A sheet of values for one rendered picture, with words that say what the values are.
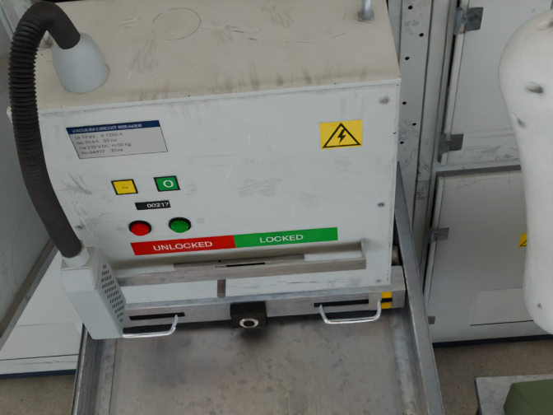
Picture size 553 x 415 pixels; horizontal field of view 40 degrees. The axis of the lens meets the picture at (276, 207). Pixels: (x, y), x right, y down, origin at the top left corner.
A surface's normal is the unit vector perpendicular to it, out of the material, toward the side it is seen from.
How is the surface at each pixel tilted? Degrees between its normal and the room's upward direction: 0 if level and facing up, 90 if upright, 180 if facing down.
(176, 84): 0
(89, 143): 90
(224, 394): 0
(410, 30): 90
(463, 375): 0
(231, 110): 90
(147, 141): 90
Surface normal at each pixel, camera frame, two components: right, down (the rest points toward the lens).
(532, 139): -0.64, 0.74
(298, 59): -0.09, -0.61
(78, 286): -0.02, 0.39
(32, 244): 0.95, 0.18
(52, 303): 0.04, 0.79
